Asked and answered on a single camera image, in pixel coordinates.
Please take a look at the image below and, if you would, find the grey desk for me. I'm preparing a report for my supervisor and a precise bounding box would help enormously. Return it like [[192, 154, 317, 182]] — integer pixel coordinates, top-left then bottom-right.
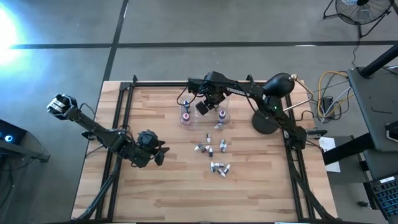
[[346, 66, 398, 153]]

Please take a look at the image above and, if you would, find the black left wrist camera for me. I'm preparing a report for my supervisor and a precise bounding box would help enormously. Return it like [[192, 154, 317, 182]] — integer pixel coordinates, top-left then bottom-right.
[[137, 129, 159, 147]]

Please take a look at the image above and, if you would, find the black keyboard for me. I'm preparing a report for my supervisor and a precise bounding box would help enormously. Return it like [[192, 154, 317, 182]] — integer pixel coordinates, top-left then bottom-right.
[[363, 175, 398, 222]]

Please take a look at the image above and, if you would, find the yellow cable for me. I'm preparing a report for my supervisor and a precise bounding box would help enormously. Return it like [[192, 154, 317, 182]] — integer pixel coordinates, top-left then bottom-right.
[[317, 70, 355, 118]]

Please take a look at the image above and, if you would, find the white and black device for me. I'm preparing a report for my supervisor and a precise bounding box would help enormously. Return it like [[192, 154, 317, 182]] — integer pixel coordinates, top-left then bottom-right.
[[385, 123, 398, 143]]

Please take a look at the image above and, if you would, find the black power strip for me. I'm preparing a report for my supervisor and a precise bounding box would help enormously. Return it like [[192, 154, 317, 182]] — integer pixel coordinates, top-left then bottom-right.
[[320, 96, 336, 116]]

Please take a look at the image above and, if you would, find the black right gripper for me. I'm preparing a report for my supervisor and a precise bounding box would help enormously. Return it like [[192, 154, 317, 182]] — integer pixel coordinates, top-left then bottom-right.
[[203, 88, 226, 112]]

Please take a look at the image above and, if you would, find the black box with blue light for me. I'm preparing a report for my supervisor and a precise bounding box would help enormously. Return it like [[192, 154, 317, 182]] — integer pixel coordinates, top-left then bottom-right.
[[0, 119, 27, 146]]

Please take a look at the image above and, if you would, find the black aluminium table frame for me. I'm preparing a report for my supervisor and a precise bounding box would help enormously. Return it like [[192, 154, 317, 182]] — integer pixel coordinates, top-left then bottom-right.
[[76, 74, 333, 223]]

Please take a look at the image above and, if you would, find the grey equipment stand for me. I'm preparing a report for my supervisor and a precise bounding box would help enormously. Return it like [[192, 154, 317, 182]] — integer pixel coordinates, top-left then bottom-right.
[[0, 132, 51, 200]]

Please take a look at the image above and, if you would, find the black post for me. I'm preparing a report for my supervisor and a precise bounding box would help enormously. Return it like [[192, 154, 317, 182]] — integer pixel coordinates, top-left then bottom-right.
[[359, 43, 398, 78]]

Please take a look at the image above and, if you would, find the white paper sheet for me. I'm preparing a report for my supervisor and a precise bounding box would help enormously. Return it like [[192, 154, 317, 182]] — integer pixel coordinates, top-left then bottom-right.
[[318, 136, 341, 174]]

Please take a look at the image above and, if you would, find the black floor fan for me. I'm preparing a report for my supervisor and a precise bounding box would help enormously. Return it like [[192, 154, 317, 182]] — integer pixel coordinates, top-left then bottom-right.
[[322, 0, 395, 39]]

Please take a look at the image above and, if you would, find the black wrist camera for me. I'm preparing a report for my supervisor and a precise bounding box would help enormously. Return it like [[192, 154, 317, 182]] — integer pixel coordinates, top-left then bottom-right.
[[137, 129, 159, 147], [195, 101, 210, 116]]

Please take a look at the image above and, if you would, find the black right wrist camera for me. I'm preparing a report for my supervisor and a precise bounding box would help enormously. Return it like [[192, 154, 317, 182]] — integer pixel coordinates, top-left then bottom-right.
[[195, 101, 210, 116]]

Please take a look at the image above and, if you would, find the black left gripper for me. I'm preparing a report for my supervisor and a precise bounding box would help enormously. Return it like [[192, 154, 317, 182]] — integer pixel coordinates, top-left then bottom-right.
[[129, 144, 170, 169]]

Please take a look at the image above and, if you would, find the clear plastic bin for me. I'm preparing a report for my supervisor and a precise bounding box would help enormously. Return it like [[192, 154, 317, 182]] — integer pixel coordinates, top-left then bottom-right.
[[179, 94, 231, 127]]

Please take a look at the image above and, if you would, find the black brass-necked desk lamp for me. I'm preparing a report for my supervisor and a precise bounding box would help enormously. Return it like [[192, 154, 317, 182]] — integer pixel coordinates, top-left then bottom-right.
[[251, 73, 314, 135]]

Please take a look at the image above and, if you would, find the black desk leg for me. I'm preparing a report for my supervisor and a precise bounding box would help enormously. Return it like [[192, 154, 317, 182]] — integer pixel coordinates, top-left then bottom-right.
[[322, 133, 376, 166]]

